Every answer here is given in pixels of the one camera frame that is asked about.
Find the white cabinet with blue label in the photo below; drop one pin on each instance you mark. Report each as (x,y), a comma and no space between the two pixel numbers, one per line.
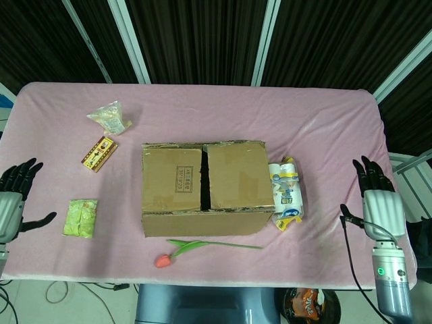
(5,104)

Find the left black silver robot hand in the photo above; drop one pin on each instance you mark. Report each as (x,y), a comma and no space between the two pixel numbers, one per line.
(10,216)

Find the black waste bin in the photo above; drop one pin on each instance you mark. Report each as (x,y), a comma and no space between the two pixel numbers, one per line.
(332,303)

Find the clear bag of snacks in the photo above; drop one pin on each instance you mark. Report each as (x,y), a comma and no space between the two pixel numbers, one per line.
(109,118)

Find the small red yellow carton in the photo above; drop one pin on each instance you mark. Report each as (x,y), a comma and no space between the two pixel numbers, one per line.
(99,154)

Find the brown cardboard shipping box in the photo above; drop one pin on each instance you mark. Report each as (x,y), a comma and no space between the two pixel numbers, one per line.
(175,182)

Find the pink foam table cover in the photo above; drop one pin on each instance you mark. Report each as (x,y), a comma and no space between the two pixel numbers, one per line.
(219,111)

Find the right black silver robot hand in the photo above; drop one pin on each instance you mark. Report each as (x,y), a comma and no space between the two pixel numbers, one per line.
(384,212)

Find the white partition frame post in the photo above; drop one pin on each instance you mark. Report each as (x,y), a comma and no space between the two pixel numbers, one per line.
(405,64)
(130,42)
(87,42)
(266,42)

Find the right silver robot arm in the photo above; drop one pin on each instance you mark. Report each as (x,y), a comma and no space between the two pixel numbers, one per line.
(391,287)

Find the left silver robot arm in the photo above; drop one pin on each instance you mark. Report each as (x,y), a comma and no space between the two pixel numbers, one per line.
(2,256)

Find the green snack packet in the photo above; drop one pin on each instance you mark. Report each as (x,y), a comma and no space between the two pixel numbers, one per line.
(81,219)

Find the artificial pink tulip flower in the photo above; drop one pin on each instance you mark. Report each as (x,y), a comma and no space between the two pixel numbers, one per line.
(163,260)

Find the toilet paper roll pack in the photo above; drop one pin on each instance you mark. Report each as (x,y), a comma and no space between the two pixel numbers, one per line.
(287,195)

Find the orange snack wrapper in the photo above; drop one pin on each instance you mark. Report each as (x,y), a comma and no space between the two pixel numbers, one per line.
(307,303)

